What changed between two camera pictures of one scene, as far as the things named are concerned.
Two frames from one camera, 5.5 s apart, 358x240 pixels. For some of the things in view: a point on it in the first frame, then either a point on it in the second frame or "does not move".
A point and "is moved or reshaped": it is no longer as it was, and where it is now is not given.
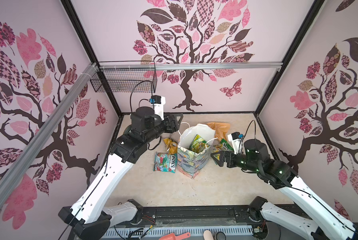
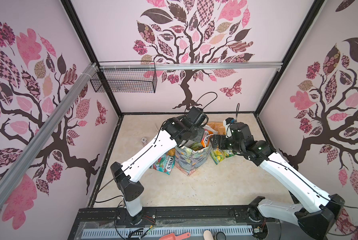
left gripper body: x=169 y=125 to x=196 y=134
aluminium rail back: x=172 y=67 does not move
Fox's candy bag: x=164 y=162 does not move
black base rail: x=240 y=214 does not move
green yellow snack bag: x=223 y=146 is moved or reshaped
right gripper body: x=238 y=160 to x=223 y=143
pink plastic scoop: x=172 y=236 does not move
